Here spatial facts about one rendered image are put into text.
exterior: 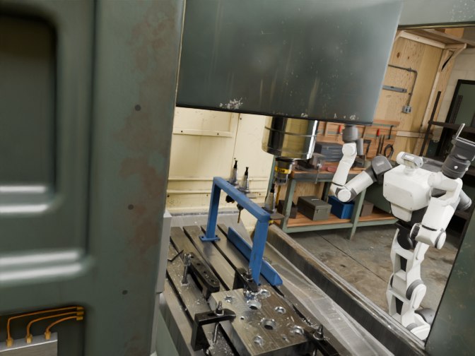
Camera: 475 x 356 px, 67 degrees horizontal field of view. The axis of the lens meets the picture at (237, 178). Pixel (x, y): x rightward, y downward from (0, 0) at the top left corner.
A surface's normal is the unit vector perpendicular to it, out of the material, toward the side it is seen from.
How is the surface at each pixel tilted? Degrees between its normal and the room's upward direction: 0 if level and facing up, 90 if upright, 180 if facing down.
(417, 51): 90
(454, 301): 90
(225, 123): 90
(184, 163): 90
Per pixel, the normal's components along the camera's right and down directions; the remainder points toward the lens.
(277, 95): 0.44, 0.31
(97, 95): -0.31, 0.22
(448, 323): -0.88, 0.00
